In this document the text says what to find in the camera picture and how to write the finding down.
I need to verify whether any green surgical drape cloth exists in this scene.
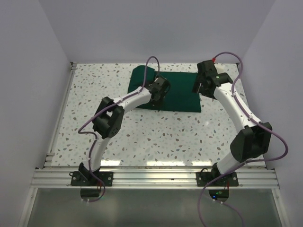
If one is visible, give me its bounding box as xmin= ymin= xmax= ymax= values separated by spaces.
xmin=127 ymin=65 xmax=201 ymax=113

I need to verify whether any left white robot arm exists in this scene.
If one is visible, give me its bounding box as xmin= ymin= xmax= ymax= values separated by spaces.
xmin=78 ymin=76 xmax=170 ymax=186

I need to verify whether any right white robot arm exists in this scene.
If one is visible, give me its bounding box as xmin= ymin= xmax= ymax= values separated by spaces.
xmin=192 ymin=60 xmax=272 ymax=186

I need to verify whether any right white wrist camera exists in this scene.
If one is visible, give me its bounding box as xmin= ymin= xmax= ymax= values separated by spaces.
xmin=214 ymin=63 xmax=225 ymax=74

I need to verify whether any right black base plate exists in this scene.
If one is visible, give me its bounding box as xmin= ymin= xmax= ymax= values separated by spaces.
xmin=196 ymin=171 xmax=239 ymax=187

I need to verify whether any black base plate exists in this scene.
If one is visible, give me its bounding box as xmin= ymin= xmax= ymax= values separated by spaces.
xmin=69 ymin=171 xmax=114 ymax=187
xmin=196 ymin=171 xmax=239 ymax=187

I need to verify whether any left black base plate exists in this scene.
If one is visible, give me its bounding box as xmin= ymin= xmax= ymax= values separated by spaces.
xmin=69 ymin=171 xmax=114 ymax=187

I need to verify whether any aluminium mounting rail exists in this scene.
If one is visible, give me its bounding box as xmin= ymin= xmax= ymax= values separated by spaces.
xmin=30 ymin=166 xmax=279 ymax=189

